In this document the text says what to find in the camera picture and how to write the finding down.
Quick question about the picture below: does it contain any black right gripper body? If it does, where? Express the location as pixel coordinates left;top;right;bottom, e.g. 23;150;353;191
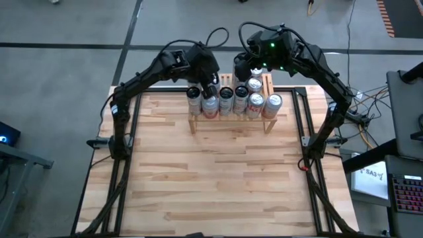
233;54;254;83

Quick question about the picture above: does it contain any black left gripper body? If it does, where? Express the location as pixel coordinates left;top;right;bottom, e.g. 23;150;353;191
186;44;221;86

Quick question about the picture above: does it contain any pink and silver Spindrift can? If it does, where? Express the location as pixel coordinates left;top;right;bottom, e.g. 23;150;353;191
201;95;220;120

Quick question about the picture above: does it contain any pale pink Spindrift can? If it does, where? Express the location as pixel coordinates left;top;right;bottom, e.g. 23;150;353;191
262;93;284;120

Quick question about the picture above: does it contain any wooden slatted shelf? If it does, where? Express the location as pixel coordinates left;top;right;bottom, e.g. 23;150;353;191
188;73;279;136

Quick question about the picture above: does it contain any black power strip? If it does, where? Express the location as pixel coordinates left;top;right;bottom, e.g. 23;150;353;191
345;110;371;128

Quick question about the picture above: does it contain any black desk support bar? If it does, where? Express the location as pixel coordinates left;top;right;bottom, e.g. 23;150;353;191
342;138;397;173

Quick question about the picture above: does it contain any dark grey desk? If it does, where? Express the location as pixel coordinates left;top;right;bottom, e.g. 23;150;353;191
385;69;423;161

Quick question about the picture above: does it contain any white printed sign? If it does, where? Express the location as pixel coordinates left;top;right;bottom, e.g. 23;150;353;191
350;161;390;200

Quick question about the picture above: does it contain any black mat with striped edge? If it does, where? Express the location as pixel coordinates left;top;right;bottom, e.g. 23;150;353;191
375;0;423;39

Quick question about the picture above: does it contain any grey metal stand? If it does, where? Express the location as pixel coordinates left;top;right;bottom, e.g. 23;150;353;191
0;141;54;238

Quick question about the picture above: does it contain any black box with blue light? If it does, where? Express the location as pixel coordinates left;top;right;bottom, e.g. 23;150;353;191
0;121;21;148

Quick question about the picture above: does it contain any black looped camera cable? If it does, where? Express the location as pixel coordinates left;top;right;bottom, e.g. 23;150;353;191
158;26;230;56
238;21;286;58

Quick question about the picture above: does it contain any long black floor cable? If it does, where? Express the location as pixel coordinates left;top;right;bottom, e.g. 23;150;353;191
345;0;358;93

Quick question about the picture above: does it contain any black sleeved cable bundle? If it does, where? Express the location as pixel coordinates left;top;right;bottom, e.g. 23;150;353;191
307;175;360;237
77;155;135;237

